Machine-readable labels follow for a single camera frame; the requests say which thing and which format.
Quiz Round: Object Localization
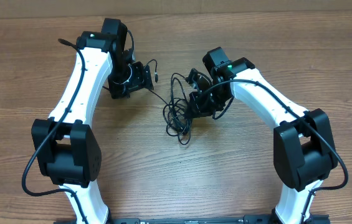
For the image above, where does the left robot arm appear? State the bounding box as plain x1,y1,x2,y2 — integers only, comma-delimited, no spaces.
21,18,158,223

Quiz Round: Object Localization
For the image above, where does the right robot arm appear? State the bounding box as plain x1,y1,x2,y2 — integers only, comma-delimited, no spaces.
185,47,338,223

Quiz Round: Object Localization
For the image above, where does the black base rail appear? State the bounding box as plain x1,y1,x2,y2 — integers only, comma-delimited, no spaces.
54,213,331,224

